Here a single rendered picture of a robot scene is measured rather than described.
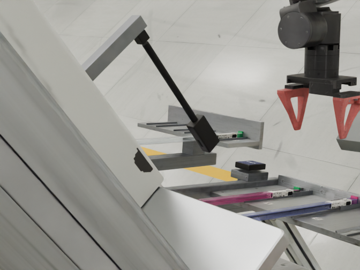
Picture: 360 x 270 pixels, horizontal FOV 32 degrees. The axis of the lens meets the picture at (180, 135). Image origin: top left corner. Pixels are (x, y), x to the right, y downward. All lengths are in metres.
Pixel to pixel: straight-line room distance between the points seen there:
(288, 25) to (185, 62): 2.49
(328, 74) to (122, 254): 0.91
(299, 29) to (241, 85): 2.06
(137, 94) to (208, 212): 3.15
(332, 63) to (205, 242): 0.78
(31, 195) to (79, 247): 0.02
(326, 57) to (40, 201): 0.93
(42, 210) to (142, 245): 0.03
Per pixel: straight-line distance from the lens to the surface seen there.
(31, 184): 0.16
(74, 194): 0.16
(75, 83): 0.33
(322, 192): 1.27
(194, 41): 3.63
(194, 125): 0.74
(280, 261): 0.84
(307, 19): 0.99
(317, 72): 1.07
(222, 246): 0.31
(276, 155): 2.56
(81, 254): 0.17
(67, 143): 0.16
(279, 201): 1.19
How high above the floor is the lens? 1.60
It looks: 33 degrees down
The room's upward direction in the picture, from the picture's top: 34 degrees counter-clockwise
